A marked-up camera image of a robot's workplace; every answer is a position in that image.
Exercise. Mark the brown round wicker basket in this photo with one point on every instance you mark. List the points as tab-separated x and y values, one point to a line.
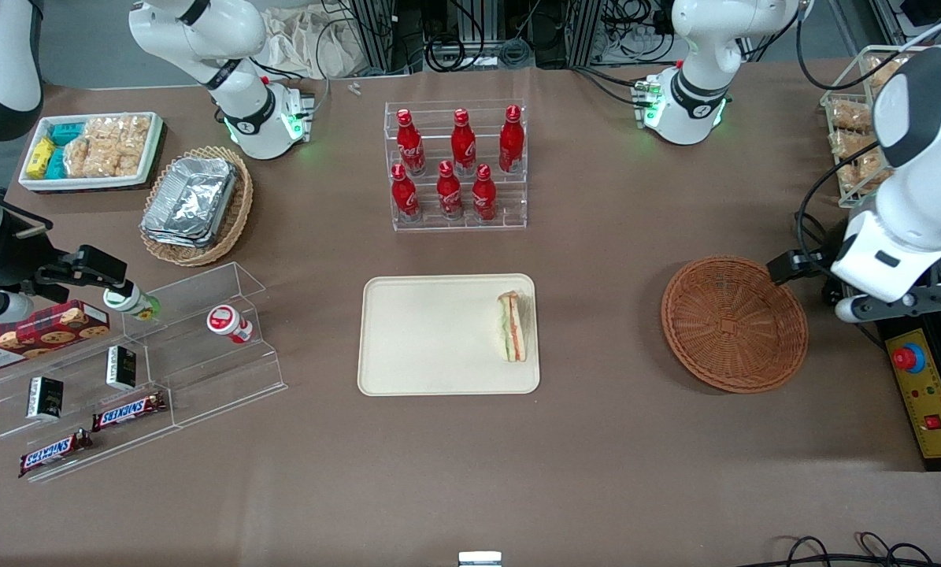
734	327

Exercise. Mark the clear bag of rice crackers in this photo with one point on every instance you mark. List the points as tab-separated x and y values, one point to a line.
84	153
127	138

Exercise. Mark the triangle sandwich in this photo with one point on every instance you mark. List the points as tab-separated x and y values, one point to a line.
513	327

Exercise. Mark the stack of foil trays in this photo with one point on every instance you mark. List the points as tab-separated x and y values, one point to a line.
190	201

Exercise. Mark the white cloth bag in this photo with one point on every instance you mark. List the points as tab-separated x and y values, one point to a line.
305	43

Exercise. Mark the clear acrylic bottle rack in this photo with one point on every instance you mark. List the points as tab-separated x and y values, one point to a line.
509	213

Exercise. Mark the Snickers chocolate bar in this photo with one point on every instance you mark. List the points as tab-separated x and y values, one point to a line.
130	411
54	453

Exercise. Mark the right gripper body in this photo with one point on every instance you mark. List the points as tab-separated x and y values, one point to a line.
23	256

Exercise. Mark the small black carton box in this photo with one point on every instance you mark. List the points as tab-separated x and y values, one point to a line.
45	398
121	367

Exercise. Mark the light wicker basket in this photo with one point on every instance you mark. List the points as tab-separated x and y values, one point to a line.
238	213

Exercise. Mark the wrapped bread roll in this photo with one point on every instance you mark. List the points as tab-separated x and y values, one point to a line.
864	173
852	116
883	71
856	144

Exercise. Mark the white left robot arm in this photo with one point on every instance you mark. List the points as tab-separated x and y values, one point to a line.
927	181

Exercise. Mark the red emergency stop button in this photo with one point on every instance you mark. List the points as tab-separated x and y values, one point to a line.
908	358

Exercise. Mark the yellow control panel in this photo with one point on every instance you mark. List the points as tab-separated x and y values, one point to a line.
931	394

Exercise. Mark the teal snack pack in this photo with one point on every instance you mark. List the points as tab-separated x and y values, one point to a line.
67	132
57	164

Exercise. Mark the clear acrylic stepped display stand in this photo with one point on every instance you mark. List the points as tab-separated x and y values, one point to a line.
202	370

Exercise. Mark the cream rectangular serving tray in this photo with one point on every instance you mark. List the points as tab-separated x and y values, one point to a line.
431	339

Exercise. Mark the yellow snack pack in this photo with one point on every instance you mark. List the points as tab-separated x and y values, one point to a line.
41	157

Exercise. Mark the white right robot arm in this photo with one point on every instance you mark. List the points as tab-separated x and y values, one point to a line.
242	118

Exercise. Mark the green sunflower yogurt cup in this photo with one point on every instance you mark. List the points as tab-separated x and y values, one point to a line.
127	302

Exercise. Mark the red tartan cookie box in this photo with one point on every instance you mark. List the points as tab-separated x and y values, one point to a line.
37	335

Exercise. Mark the red cola bottle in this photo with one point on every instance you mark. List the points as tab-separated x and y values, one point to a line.
409	146
463	146
511	142
450	193
404	195
483	197

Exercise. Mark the white plastic snack bin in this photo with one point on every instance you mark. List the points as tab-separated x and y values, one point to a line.
92	183

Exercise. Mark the red lid yogurt cup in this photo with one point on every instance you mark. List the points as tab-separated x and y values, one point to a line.
226	321

